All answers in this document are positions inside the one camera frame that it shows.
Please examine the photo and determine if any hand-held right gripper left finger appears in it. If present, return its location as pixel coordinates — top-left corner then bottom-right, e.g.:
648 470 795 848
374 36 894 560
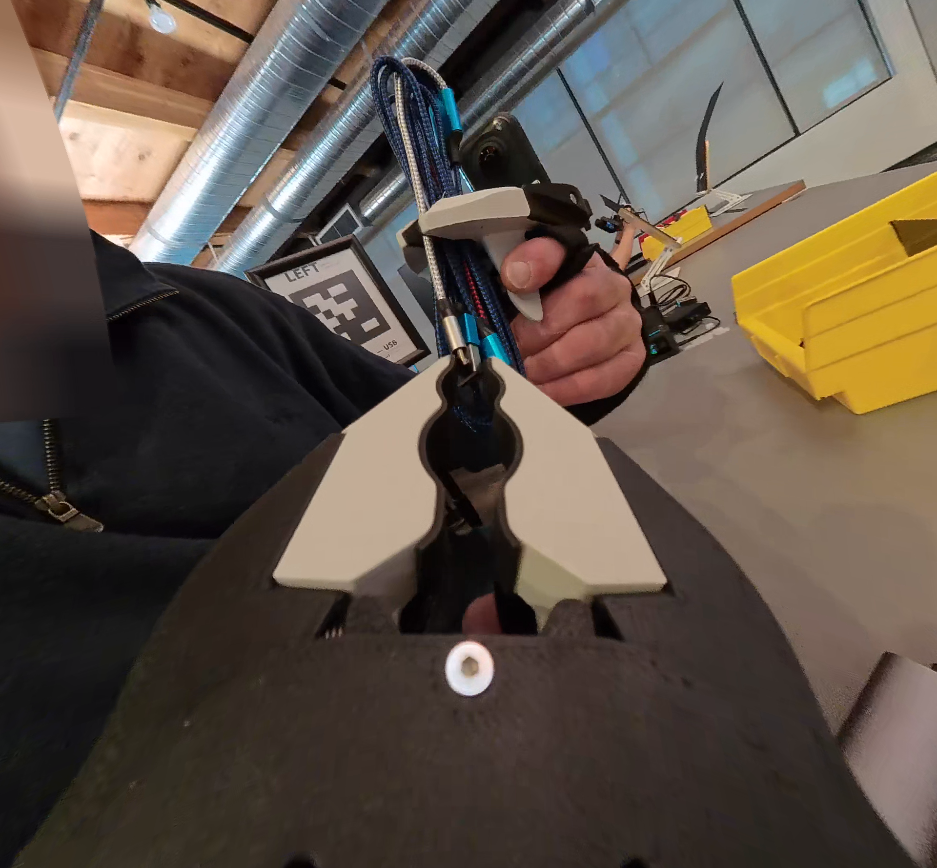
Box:
272 357 458 623

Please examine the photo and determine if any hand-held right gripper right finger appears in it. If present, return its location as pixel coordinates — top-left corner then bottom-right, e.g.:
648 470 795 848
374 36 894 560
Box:
487 357 669 629

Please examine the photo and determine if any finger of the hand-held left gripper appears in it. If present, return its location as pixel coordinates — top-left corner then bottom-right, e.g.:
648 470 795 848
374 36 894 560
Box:
416 187 535 239
397 222 429 273

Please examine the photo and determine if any blue braided cable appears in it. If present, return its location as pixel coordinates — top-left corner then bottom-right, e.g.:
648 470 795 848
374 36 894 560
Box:
369 57 528 433

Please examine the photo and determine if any yellow plastic bin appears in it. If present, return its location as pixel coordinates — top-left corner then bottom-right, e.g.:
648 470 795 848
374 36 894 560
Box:
732 171 937 415

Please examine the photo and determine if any person's left forearm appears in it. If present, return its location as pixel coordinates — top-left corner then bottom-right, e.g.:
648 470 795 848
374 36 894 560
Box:
567 282 652 428

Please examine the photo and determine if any person's left hand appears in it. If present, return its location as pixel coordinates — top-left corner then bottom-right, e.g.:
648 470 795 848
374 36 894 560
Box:
501 237 647 406

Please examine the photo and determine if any black device with display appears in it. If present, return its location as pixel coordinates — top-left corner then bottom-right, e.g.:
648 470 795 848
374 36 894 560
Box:
643 300 722 360

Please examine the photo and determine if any small yellow bin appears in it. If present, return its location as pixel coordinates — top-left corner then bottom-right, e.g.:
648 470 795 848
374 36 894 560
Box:
640 207 713 263

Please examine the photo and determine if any black curved bar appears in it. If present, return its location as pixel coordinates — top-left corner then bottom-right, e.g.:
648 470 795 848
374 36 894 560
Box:
694 82 726 194

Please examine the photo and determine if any framed wall poster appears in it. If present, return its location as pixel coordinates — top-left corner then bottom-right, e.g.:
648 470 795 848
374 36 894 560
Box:
245 234 431 369

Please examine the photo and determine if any silver air duct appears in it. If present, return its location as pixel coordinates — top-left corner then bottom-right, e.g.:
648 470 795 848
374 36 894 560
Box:
128 0 440 265
212 0 594 276

